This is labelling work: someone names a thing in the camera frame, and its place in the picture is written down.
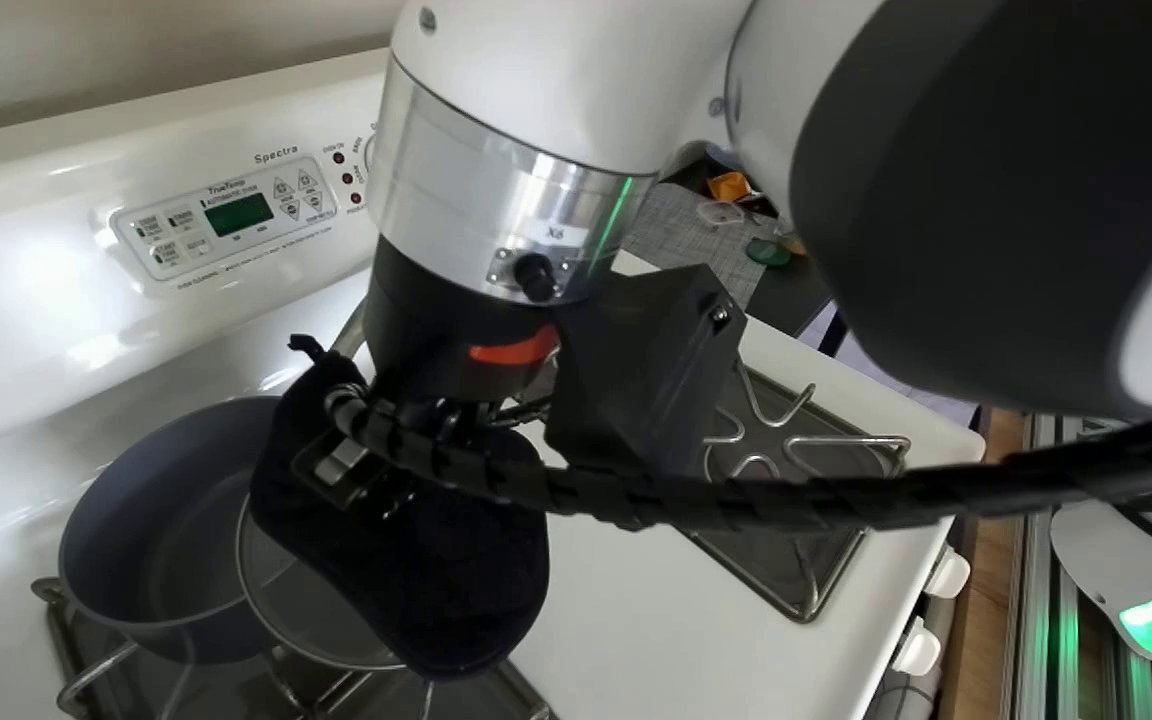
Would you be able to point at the wooden base board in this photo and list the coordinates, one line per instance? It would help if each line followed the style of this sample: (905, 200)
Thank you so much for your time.
(980, 562)

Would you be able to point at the green round jar lid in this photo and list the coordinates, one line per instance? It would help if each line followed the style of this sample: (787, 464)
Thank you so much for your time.
(769, 248)

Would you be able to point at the white gas stove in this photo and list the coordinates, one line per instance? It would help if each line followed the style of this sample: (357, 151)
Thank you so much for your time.
(69, 334)

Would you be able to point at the black quilted pot holder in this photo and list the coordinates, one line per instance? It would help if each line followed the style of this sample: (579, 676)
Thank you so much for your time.
(458, 587)

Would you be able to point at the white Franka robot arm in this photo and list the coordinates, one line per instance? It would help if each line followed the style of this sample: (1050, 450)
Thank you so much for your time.
(870, 160)

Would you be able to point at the stove control panel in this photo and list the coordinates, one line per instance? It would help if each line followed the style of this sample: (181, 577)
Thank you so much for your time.
(217, 220)

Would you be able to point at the grey woven placemat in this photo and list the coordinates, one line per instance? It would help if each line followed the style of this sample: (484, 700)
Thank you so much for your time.
(691, 225)

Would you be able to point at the orange snack packet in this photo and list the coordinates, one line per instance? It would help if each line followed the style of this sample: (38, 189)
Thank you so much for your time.
(728, 186)

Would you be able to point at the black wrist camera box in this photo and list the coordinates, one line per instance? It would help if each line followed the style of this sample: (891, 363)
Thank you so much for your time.
(643, 367)

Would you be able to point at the glass pot lid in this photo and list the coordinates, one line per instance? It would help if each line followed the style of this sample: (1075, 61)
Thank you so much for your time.
(303, 615)

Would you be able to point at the aluminium frame rails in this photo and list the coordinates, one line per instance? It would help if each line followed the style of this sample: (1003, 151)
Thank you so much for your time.
(1050, 641)

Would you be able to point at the white stove knob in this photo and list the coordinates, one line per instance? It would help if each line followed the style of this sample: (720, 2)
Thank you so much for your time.
(946, 575)
(919, 652)

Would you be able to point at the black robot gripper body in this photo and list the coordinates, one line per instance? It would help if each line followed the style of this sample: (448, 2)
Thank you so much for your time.
(442, 334)

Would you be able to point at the dark blue saucepan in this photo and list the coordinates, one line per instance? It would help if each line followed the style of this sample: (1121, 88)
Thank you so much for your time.
(149, 533)

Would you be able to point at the black cast iron stove grate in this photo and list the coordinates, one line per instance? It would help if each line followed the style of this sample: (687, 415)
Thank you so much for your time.
(802, 544)
(139, 683)

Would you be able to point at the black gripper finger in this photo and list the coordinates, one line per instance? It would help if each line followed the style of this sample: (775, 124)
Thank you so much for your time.
(336, 461)

